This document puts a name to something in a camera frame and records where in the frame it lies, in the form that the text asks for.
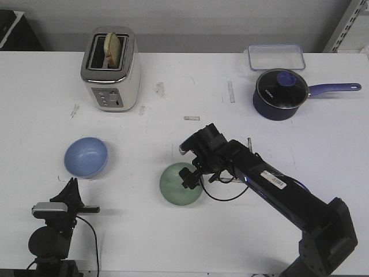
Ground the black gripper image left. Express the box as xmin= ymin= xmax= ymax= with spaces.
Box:
xmin=48 ymin=178 xmax=100 ymax=228

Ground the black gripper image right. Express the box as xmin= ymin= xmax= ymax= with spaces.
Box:
xmin=179 ymin=123 xmax=229 ymax=189

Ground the green bowl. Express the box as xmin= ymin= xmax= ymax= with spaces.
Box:
xmin=159 ymin=162 xmax=203 ymax=206

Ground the blue bowl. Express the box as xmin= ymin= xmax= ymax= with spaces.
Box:
xmin=63 ymin=137 xmax=108 ymax=178

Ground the dark blue saucepan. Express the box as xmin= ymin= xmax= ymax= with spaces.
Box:
xmin=253 ymin=83 xmax=362 ymax=121

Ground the glass pot lid blue knob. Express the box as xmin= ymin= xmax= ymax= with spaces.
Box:
xmin=256 ymin=69 xmax=308 ymax=109

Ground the cream and steel toaster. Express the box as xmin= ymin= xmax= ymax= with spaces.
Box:
xmin=81 ymin=26 xmax=141 ymax=112

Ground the clear plastic food container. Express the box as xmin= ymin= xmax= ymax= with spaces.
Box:
xmin=243 ymin=44 xmax=306 ymax=72

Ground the bread slice in toaster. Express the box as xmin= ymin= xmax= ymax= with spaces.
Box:
xmin=104 ymin=32 xmax=121 ymax=69

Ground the black box background left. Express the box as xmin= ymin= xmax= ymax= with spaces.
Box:
xmin=1 ymin=9 xmax=44 ymax=51

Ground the white metal shelf upright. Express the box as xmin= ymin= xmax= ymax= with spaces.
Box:
xmin=322 ymin=0 xmax=368 ymax=55

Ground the black cable image right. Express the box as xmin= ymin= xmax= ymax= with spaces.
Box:
xmin=199 ymin=173 xmax=249 ymax=203

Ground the black cable image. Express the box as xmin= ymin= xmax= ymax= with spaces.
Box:
xmin=76 ymin=215 xmax=100 ymax=277
xmin=199 ymin=173 xmax=249 ymax=203

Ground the black cable image left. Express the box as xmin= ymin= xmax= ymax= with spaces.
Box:
xmin=76 ymin=215 xmax=100 ymax=277

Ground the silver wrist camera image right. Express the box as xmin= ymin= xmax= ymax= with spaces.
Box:
xmin=179 ymin=135 xmax=195 ymax=155

